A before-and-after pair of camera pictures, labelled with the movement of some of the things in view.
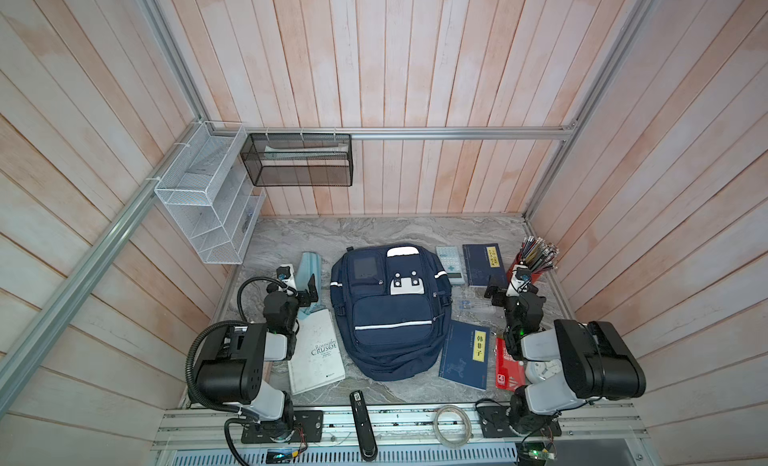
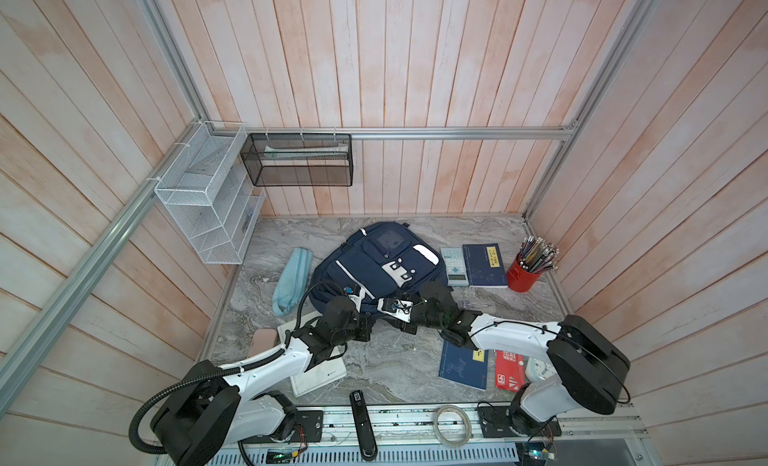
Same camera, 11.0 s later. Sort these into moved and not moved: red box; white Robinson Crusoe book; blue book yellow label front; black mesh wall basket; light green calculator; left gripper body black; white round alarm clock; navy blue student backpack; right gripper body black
Moved: left gripper body black; navy blue student backpack; right gripper body black
Not moved: blue book yellow label front; red box; light green calculator; white Robinson Crusoe book; black mesh wall basket; white round alarm clock
